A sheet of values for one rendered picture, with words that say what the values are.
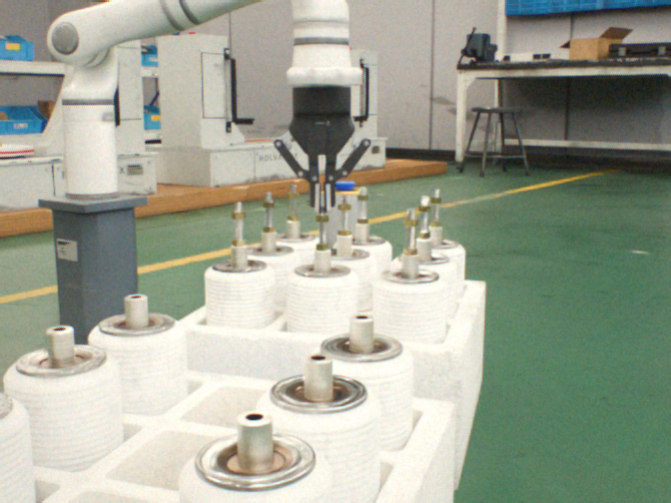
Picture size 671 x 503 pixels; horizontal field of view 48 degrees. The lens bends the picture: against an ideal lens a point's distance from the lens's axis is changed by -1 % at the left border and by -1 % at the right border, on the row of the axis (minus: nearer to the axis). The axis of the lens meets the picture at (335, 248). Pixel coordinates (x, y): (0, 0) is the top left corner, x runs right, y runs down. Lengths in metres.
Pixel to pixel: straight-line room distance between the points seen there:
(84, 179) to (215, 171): 2.29
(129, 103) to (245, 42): 4.67
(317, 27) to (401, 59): 5.90
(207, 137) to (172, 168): 0.27
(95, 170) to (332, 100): 0.61
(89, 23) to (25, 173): 1.74
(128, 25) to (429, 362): 0.79
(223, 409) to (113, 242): 0.68
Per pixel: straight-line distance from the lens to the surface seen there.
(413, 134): 6.78
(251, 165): 3.88
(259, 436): 0.48
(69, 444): 0.68
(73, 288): 1.48
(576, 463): 1.10
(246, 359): 1.00
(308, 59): 0.96
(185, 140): 3.82
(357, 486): 0.59
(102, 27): 1.41
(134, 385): 0.77
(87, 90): 1.44
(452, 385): 0.94
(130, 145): 3.46
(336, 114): 0.97
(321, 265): 1.00
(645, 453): 1.16
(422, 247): 1.09
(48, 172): 3.16
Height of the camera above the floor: 0.47
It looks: 11 degrees down
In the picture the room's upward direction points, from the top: straight up
